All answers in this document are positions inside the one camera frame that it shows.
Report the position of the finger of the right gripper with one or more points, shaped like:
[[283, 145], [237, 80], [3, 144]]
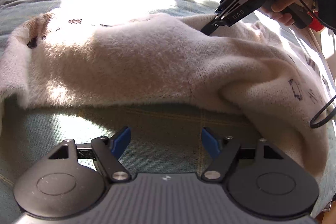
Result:
[[227, 6], [219, 20]]

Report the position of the cream fluffy knit sweater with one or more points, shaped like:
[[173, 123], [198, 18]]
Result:
[[59, 60]]

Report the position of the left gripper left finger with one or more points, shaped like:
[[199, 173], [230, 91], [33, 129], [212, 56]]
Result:
[[108, 152]]

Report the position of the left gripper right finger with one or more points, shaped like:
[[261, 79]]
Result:
[[223, 152]]

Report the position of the person right hand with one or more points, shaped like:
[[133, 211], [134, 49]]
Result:
[[276, 12]]

